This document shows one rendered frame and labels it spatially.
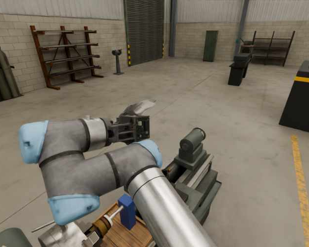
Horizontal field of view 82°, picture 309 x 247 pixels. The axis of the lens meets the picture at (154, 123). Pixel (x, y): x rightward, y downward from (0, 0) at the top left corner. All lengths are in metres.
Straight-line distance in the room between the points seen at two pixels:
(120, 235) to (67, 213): 0.98
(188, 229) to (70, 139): 0.25
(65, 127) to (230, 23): 14.24
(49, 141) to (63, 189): 0.09
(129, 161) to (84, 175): 0.08
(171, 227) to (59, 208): 0.18
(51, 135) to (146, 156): 0.18
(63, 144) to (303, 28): 14.15
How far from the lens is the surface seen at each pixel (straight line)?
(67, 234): 0.95
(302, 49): 14.33
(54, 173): 0.35
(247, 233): 2.54
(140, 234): 1.29
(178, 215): 0.31
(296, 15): 14.30
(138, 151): 0.37
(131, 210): 1.19
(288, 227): 2.80
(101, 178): 0.34
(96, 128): 0.40
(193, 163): 1.70
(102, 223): 1.08
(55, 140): 0.37
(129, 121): 0.45
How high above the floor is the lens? 2.00
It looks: 28 degrees down
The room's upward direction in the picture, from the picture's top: straight up
